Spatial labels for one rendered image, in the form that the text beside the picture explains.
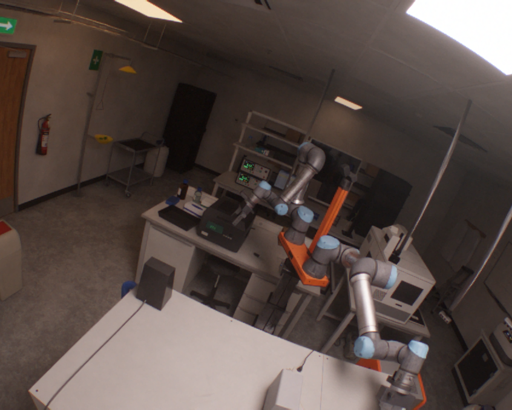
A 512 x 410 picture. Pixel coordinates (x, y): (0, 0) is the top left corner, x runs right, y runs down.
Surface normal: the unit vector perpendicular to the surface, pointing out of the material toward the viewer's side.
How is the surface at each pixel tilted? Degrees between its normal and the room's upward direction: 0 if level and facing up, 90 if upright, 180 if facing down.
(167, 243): 90
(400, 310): 90
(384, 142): 90
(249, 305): 90
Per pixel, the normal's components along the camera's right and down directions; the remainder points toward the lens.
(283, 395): 0.35, -0.87
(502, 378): -0.22, 0.29
